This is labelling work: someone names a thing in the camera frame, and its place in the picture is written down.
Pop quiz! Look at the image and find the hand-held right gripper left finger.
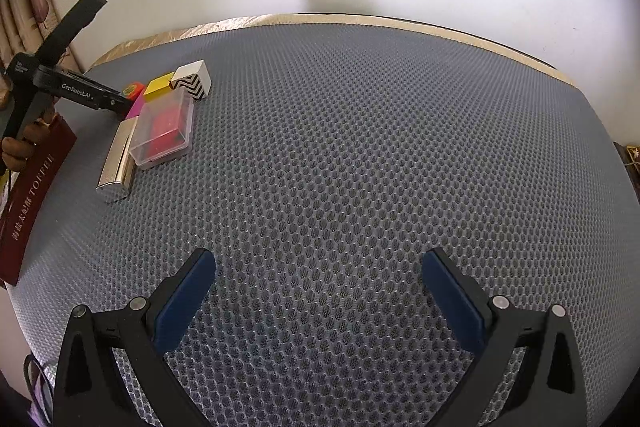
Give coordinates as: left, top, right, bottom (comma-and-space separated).
52, 248, 217, 427

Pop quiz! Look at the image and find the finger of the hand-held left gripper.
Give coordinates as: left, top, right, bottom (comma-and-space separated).
97, 88, 136, 112

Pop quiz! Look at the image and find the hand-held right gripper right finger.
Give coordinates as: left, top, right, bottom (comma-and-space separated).
420, 248, 587, 427

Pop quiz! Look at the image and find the orange round tape measure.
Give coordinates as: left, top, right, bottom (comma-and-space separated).
120, 79, 147, 102

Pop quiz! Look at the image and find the yellow block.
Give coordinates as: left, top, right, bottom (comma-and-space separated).
144, 72, 176, 102

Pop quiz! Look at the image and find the clear box with red insert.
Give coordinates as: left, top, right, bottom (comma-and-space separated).
129, 93, 195, 170

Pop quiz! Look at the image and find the gold metal case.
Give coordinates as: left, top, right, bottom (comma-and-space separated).
96, 116, 140, 202

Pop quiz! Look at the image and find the white zigzag patterned block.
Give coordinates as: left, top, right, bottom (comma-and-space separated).
170, 60, 212, 102

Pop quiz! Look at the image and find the red tin box gold inside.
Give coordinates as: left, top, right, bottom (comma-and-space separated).
0, 114, 78, 285

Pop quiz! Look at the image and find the person's left hand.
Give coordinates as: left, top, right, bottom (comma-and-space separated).
1, 104, 57, 172

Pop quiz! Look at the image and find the beige leaf print curtain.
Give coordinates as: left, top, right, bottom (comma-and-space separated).
0, 0, 93, 108

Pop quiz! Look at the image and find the grey mesh mat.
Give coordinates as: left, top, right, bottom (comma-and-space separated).
0, 23, 640, 427

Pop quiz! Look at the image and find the dark wooden side table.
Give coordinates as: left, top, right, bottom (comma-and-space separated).
612, 142, 640, 202

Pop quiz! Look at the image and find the black cable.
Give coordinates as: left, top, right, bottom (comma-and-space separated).
22, 353, 53, 410

